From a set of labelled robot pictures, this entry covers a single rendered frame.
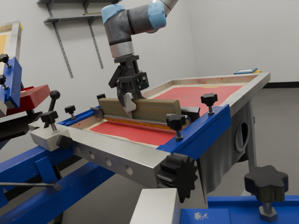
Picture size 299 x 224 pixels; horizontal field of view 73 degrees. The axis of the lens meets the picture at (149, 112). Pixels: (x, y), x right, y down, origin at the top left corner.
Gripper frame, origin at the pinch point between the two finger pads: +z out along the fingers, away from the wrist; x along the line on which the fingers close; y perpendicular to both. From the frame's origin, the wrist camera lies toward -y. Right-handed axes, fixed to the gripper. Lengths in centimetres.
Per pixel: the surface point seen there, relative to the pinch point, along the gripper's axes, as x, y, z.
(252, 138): 76, 14, 47
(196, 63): 368, -197, 38
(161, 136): -4.1, 15.4, 5.3
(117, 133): -7.6, -3.1, 5.4
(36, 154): -34.7, 3.0, -3.1
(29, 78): 27, -200, -16
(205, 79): 57, -2, 3
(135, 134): -5.8, 5.1, 5.4
